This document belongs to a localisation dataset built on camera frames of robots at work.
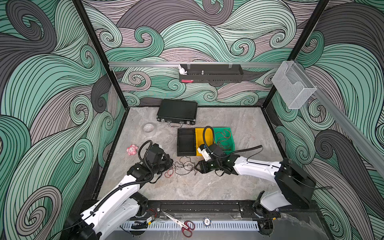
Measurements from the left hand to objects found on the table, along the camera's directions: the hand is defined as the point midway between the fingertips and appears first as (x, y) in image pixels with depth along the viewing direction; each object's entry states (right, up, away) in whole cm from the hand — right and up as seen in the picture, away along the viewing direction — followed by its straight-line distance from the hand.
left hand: (174, 159), depth 80 cm
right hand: (+13, -5, +3) cm, 14 cm away
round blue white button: (+17, -27, -10) cm, 33 cm away
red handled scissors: (+7, -28, -12) cm, 32 cm away
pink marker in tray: (+7, +46, +10) cm, 47 cm away
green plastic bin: (+35, +8, +14) cm, 39 cm away
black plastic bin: (+6, +6, +24) cm, 25 cm away
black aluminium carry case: (-1, +27, +31) cm, 41 cm away
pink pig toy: (-28, +3, +11) cm, 30 cm away
